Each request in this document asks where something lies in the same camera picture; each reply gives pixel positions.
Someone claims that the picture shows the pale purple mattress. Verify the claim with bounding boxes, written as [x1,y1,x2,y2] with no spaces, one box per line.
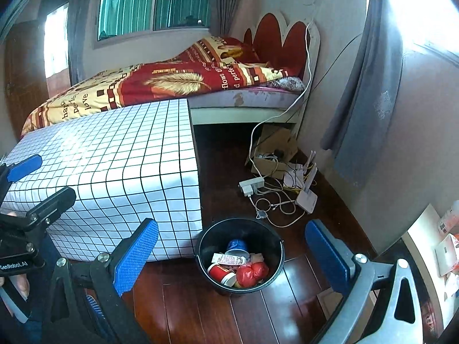
[188,88,305,110]

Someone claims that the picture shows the large window green curtain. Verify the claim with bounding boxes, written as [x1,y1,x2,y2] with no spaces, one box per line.
[95,0,210,49]

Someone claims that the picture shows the white router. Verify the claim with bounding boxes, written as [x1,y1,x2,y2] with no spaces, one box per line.
[283,150,318,216]

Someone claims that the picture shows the brown wooden door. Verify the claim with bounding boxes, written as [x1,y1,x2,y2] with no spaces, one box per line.
[3,21,49,138]

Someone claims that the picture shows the white power strip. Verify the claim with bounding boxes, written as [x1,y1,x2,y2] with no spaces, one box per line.
[239,177,265,197]

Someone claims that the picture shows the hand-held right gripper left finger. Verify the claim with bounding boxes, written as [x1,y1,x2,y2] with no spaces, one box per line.
[41,218,160,344]

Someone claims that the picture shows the blue paper cup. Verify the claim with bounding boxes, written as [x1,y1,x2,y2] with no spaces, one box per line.
[225,238,250,260]

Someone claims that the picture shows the white printed packet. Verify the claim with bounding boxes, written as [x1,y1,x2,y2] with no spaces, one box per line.
[211,253,250,266]

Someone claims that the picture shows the red plastic bag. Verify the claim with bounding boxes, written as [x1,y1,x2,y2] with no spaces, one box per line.
[236,261,269,288]

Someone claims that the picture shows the cream side table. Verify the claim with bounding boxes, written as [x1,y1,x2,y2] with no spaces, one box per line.
[402,204,459,334]

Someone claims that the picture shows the white bed frame red headboard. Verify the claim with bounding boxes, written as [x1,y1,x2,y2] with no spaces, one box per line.
[188,11,321,135]

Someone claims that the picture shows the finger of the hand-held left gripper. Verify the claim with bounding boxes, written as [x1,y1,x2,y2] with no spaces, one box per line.
[22,185,77,232]
[0,153,44,201]

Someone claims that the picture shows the person's left hand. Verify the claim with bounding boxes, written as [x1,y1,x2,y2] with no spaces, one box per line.
[0,274,30,300]

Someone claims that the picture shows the floral pillow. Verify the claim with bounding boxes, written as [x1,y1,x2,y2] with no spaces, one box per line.
[267,77,305,92]

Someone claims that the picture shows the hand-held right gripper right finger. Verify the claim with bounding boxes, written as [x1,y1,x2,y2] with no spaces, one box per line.
[305,219,425,344]

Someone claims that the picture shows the grey curtain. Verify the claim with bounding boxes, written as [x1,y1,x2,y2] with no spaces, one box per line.
[321,0,407,187]
[68,0,104,87]
[208,0,237,36]

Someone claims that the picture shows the blue white striped cloth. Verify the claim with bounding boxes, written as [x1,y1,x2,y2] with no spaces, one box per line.
[85,294,108,321]

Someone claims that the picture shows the red patterned paper cup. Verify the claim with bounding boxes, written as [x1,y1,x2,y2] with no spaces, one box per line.
[207,262,237,286]

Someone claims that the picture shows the white checkered tablecloth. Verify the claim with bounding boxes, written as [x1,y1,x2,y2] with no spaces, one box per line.
[2,98,203,262]

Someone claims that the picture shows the tangled white cables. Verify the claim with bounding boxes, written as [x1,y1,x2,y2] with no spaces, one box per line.
[247,183,309,228]

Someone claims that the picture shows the thick white power cable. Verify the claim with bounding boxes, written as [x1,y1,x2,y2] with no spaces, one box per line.
[247,21,312,167]

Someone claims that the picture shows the pink white box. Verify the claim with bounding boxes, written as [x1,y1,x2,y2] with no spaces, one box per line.
[438,201,459,235]

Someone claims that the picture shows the narrow bright window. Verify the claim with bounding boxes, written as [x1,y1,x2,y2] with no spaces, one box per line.
[43,3,70,79]

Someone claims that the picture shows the white flat box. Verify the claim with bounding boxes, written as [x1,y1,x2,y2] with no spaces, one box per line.
[435,234,459,276]

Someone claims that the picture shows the red yellow printed blanket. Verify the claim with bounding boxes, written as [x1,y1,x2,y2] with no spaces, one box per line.
[22,36,305,137]

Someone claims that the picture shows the black trash bin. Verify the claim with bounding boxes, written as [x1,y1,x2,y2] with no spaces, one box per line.
[195,218,285,294]

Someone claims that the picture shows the bright side window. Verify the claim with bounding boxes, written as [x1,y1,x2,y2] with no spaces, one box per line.
[389,0,459,58]

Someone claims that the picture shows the brown cardboard piece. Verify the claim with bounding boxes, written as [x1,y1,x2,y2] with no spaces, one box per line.
[251,125,300,180]

